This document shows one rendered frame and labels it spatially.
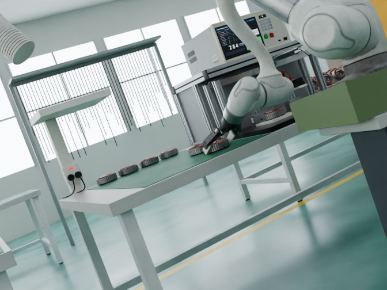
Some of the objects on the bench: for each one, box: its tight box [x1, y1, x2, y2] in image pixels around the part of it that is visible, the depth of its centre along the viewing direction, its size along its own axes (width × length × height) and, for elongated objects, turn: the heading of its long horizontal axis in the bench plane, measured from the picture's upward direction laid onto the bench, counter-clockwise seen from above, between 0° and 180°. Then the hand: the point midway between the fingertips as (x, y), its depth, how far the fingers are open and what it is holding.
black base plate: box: [219, 110, 295, 140], centre depth 242 cm, size 47×64×2 cm
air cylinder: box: [249, 111, 265, 127], centre depth 249 cm, size 5×8×6 cm
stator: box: [208, 138, 230, 154], centre depth 216 cm, size 11×11×4 cm
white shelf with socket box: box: [29, 88, 112, 199], centre depth 253 cm, size 35×37×46 cm
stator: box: [263, 106, 286, 121], centre depth 236 cm, size 11×11×4 cm
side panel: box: [173, 85, 219, 147], centre depth 262 cm, size 28×3×32 cm, turn 105°
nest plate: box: [256, 112, 293, 127], centre depth 236 cm, size 15×15×1 cm
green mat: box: [86, 133, 271, 190], centre depth 234 cm, size 94×61×1 cm, turn 105°
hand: (217, 145), depth 215 cm, fingers open, 13 cm apart
